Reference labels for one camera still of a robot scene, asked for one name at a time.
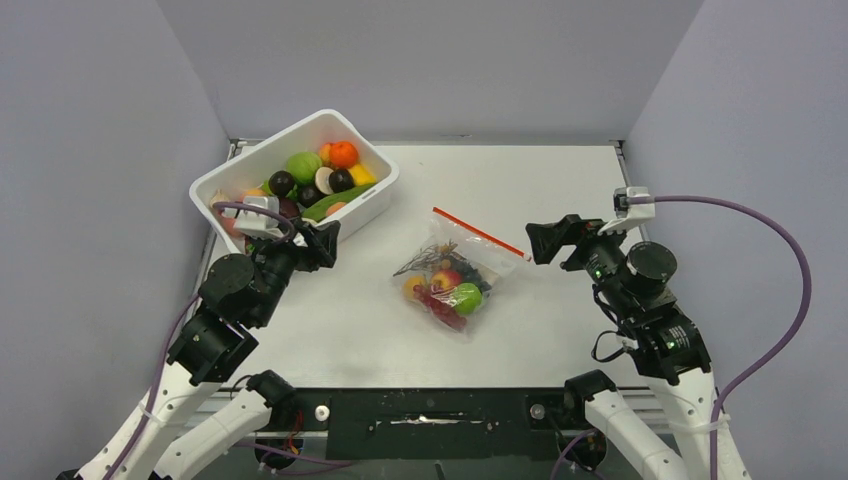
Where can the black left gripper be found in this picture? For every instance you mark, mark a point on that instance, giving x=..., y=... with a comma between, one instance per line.
x=321, y=250

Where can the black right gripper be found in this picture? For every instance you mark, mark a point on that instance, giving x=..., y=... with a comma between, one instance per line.
x=546, y=237

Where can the dark grape bunch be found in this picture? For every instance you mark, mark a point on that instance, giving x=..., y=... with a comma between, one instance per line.
x=469, y=273

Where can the lime green fruit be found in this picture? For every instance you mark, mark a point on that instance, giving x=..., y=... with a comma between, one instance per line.
x=466, y=298

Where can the yellow orange fruit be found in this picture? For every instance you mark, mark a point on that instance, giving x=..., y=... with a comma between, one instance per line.
x=414, y=286

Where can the clear zip top bag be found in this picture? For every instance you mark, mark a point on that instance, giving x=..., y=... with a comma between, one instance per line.
x=496, y=259

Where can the tan longan fruit bunch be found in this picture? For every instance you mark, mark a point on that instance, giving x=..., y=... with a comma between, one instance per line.
x=430, y=258

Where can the red grape bunch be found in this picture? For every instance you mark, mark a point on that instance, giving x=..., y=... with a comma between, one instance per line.
x=440, y=310

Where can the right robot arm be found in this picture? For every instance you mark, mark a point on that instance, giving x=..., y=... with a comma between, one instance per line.
x=665, y=346

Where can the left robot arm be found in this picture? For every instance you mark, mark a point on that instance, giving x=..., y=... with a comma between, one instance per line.
x=239, y=293

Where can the white plastic food bin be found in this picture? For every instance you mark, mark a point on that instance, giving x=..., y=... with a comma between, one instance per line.
x=249, y=168

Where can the green cucumber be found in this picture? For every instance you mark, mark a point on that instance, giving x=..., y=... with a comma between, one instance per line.
x=334, y=202

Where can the peach fruit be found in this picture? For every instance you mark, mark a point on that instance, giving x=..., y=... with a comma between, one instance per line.
x=332, y=209

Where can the dark purple plum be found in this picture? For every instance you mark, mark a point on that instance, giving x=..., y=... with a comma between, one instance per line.
x=341, y=180

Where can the white mushroom slice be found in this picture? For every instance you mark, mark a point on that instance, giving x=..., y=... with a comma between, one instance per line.
x=322, y=180

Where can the dark purple mangosteen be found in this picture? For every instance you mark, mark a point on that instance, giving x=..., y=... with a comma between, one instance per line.
x=281, y=183

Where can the yellow lemon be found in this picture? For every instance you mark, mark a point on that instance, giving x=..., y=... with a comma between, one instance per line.
x=361, y=175

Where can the green cabbage ball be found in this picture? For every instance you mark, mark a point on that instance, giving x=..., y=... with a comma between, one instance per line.
x=302, y=166

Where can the orange peach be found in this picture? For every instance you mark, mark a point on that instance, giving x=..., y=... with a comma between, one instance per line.
x=254, y=192

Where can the orange tangerine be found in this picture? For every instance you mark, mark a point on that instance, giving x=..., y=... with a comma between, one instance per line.
x=343, y=155

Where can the pink apple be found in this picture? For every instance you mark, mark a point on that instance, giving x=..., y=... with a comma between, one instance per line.
x=228, y=224

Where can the white garlic bulb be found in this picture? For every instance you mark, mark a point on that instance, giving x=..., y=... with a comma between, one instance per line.
x=218, y=197

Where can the black mounting plate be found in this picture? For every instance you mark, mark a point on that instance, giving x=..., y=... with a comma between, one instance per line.
x=432, y=424

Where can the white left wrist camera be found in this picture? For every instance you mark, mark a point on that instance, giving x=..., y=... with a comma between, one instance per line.
x=260, y=225

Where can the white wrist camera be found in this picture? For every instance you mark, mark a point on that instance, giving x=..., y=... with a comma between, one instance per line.
x=633, y=207
x=260, y=225

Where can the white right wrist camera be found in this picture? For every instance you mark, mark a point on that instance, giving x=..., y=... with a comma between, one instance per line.
x=633, y=207

